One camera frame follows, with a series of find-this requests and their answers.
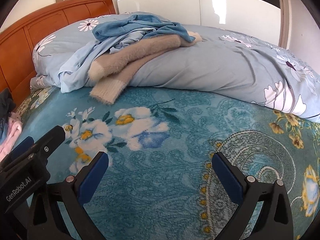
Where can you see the pink fleece garment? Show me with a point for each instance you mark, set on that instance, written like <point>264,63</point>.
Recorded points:
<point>13,132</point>

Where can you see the beige fuzzy sweater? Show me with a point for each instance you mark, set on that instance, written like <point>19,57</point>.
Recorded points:
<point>111,73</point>

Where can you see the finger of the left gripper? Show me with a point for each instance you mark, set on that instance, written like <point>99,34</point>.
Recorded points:
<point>21,148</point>
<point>49,142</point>

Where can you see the light blue shirt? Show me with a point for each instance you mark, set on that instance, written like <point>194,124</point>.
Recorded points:
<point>73,74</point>

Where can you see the blue fleece garment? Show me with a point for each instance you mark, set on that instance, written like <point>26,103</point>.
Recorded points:
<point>153,26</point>

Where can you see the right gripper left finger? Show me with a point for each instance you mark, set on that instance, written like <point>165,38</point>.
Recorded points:
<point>45,219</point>

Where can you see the teal floral bed blanket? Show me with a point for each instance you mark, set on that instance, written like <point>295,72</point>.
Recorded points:
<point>160,142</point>

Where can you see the dark grey folded garment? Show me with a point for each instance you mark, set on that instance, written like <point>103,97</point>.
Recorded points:
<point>7,105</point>

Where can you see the orange wooden headboard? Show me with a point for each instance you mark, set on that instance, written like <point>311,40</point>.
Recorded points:
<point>19,39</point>

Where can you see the white black wardrobe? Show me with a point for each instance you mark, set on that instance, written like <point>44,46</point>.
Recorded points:
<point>268,20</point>

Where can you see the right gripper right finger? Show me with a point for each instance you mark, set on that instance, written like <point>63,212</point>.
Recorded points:
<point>275,217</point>

